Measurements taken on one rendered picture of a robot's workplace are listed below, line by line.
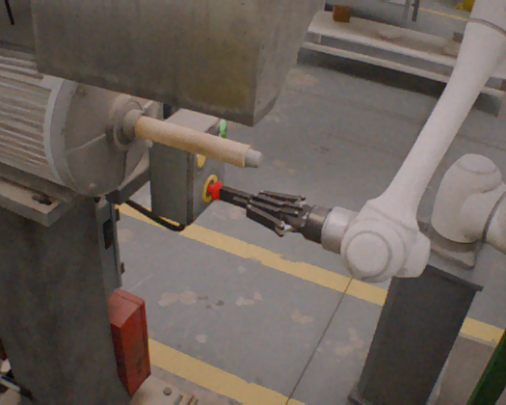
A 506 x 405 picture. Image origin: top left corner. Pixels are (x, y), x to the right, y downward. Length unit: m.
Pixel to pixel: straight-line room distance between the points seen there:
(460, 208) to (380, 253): 0.66
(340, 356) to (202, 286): 0.65
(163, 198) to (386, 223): 0.49
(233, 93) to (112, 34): 0.16
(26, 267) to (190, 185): 0.36
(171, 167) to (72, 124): 0.38
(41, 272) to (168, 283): 1.36
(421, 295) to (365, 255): 0.78
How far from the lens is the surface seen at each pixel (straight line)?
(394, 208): 0.95
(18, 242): 1.09
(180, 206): 1.19
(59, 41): 0.71
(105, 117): 0.86
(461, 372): 2.30
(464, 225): 1.54
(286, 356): 2.18
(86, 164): 0.86
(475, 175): 1.50
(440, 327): 1.72
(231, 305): 2.34
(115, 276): 1.42
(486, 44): 1.13
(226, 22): 0.56
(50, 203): 0.97
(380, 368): 1.93
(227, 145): 0.80
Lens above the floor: 1.66
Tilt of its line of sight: 36 degrees down
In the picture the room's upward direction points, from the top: 5 degrees clockwise
